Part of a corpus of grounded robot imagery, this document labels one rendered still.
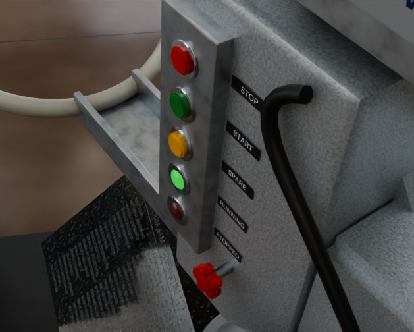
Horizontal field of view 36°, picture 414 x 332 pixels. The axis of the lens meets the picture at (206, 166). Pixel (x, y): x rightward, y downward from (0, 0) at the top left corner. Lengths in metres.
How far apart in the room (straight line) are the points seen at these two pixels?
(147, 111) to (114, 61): 1.91
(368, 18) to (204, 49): 0.17
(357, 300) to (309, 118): 0.17
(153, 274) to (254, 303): 0.56
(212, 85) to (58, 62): 2.48
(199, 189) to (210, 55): 0.16
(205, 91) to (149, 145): 0.49
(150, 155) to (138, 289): 0.33
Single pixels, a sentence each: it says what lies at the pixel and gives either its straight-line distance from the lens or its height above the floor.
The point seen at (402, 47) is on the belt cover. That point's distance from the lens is 0.39.
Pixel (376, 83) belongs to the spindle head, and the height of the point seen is 1.56.
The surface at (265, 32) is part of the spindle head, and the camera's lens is 0.49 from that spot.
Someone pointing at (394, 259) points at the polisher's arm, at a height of 1.41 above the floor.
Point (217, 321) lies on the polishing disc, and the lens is 1.08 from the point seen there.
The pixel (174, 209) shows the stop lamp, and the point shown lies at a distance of 0.69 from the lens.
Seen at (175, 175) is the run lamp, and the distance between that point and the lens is 0.65.
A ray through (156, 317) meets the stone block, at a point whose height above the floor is 0.79.
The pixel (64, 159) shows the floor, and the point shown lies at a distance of 2.55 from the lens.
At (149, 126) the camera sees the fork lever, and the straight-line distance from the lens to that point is 1.06.
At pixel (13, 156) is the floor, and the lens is 2.60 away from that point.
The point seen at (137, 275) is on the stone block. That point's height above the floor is 0.78.
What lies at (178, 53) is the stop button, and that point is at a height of 1.50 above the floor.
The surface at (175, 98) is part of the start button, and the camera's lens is 0.58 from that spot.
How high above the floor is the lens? 1.83
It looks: 47 degrees down
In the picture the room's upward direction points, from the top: 5 degrees clockwise
